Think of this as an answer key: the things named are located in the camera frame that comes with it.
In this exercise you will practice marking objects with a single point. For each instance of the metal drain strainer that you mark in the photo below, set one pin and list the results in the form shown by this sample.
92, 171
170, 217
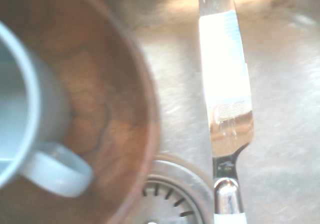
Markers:
190, 184

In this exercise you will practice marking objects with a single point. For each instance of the brown wooden bowl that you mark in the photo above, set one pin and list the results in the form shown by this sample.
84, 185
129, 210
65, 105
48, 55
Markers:
112, 84

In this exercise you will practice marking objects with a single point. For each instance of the grey mug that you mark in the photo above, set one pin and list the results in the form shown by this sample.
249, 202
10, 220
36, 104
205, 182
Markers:
32, 96

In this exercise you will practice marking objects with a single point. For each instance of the stainless steel double sink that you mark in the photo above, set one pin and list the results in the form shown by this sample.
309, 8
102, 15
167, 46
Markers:
287, 109

